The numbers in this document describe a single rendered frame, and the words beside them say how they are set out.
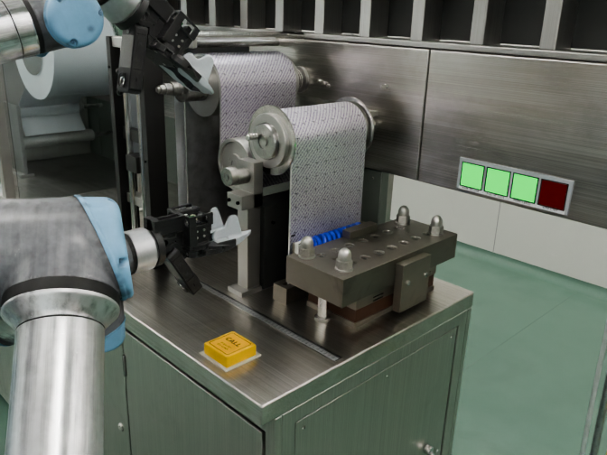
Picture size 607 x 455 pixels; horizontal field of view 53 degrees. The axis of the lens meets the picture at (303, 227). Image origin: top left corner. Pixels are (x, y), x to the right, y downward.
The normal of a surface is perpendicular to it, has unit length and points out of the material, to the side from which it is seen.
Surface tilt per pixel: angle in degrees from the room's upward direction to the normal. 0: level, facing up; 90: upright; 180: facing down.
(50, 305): 85
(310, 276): 90
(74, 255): 43
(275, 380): 0
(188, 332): 0
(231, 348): 0
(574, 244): 90
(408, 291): 90
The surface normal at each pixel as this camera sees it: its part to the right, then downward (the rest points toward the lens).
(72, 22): 0.58, 0.29
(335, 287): -0.71, 0.22
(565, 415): 0.04, -0.94
